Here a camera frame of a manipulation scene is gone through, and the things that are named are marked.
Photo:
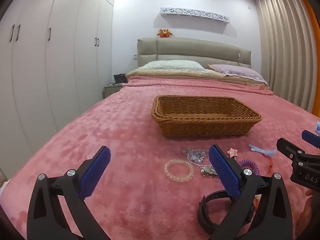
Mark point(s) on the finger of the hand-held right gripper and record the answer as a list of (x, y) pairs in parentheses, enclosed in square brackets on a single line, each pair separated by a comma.
[(310, 137), (287, 146)]

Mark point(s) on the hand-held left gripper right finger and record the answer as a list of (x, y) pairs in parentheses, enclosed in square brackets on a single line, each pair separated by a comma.
[(225, 170)]

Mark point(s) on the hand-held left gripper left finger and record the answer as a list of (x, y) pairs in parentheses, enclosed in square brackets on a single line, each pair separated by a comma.
[(96, 170)]

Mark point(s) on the brown wicker basket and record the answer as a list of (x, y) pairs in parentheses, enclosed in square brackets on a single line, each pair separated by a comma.
[(205, 120)]

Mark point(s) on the silver metal hair clip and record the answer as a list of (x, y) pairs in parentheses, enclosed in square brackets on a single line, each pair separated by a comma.
[(207, 171)]

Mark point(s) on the pink star hair clip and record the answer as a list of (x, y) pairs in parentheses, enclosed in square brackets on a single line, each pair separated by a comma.
[(233, 153)]

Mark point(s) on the light blue bow hair clip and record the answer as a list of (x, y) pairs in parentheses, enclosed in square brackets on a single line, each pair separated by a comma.
[(260, 150)]

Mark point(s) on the pink fleece blanket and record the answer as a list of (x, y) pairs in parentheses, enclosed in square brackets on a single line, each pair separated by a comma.
[(100, 130)]

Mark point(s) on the grey nightstand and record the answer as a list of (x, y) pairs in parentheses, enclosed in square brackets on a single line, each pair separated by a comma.
[(111, 90)]

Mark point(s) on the orange curtain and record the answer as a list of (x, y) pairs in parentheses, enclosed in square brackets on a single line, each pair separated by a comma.
[(313, 55)]

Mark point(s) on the purple pillow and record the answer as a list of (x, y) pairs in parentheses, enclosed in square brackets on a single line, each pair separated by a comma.
[(237, 72)]

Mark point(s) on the black device on nightstand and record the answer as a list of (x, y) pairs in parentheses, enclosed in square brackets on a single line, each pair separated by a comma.
[(119, 78)]

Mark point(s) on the beige curtain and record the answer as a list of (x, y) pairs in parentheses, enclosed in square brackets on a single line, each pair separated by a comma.
[(282, 42)]

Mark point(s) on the beige quilt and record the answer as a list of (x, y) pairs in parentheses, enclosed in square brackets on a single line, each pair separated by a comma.
[(175, 74)]

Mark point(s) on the white wardrobe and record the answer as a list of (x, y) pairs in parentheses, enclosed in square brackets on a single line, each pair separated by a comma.
[(62, 67)]

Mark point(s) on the white patterned pillow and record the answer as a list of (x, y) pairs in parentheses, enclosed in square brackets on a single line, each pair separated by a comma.
[(172, 65)]

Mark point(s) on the beige padded headboard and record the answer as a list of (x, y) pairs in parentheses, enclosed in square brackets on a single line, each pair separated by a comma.
[(190, 50)]

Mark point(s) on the orange plush toy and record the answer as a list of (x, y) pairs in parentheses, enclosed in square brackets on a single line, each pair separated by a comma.
[(164, 33)]

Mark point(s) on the white decorated wall shelf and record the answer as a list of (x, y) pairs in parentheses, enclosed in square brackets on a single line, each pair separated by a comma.
[(195, 15)]

